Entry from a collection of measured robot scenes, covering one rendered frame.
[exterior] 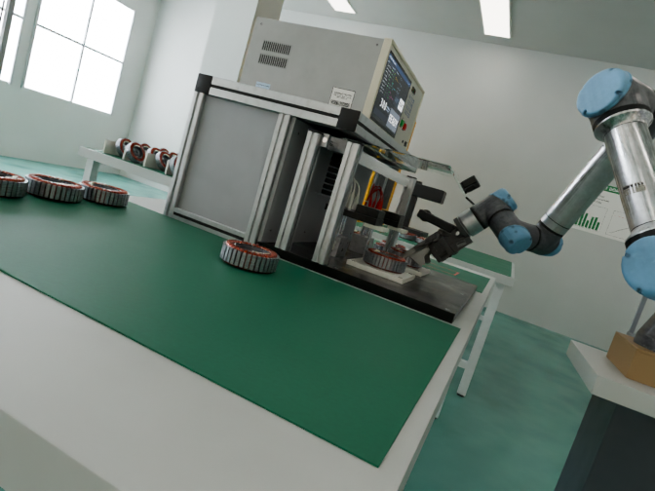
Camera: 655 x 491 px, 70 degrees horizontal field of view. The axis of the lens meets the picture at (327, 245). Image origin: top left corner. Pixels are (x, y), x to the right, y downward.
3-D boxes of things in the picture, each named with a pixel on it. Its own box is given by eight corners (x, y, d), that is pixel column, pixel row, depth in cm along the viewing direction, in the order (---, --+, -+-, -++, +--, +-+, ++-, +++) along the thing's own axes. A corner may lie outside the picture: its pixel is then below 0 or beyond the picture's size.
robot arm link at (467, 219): (468, 207, 133) (470, 208, 141) (454, 216, 135) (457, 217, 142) (482, 229, 132) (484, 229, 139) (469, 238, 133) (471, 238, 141)
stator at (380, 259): (408, 274, 124) (412, 260, 124) (396, 276, 114) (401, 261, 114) (370, 259, 129) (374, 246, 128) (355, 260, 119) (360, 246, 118)
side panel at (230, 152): (258, 248, 113) (295, 118, 109) (251, 249, 111) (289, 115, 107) (170, 215, 123) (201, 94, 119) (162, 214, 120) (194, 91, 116)
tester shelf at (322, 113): (415, 173, 164) (419, 161, 164) (354, 132, 101) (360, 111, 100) (306, 143, 180) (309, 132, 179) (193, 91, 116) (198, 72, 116)
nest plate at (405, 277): (414, 279, 126) (415, 275, 126) (402, 283, 112) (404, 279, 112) (364, 261, 131) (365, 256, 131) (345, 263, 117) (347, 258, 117)
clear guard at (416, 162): (474, 205, 125) (481, 183, 124) (466, 198, 103) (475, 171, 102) (363, 172, 136) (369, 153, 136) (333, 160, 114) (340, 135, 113)
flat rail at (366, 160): (409, 188, 162) (412, 180, 162) (353, 161, 104) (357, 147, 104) (406, 187, 162) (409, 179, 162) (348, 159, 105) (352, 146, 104)
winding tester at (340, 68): (405, 153, 154) (425, 92, 152) (366, 123, 114) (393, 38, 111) (303, 127, 168) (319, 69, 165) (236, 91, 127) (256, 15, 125)
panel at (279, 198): (351, 241, 172) (375, 162, 168) (260, 242, 111) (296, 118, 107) (348, 240, 173) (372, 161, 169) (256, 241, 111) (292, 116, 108)
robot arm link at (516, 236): (548, 241, 125) (527, 214, 132) (520, 232, 120) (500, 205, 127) (527, 261, 129) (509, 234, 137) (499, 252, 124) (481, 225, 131)
